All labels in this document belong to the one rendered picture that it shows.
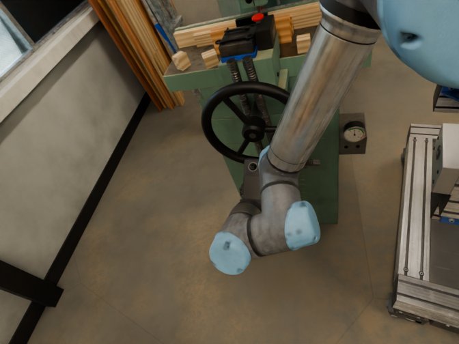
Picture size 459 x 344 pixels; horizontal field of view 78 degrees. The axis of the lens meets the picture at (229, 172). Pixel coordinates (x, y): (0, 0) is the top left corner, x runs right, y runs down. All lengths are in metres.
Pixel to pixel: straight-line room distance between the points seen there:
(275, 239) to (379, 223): 1.06
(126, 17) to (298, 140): 1.94
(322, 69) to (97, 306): 1.58
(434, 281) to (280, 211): 0.81
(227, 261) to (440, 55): 0.41
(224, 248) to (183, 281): 1.03
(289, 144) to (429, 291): 0.82
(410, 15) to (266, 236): 0.37
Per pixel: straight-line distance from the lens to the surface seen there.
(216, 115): 1.00
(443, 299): 1.18
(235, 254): 0.50
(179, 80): 0.95
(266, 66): 0.74
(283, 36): 0.90
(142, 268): 1.67
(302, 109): 0.44
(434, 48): 0.24
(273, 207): 0.50
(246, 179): 0.65
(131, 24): 2.30
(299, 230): 0.47
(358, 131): 0.92
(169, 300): 1.52
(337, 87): 0.42
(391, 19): 0.24
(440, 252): 1.26
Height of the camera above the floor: 1.30
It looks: 47 degrees down
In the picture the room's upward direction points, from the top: 23 degrees counter-clockwise
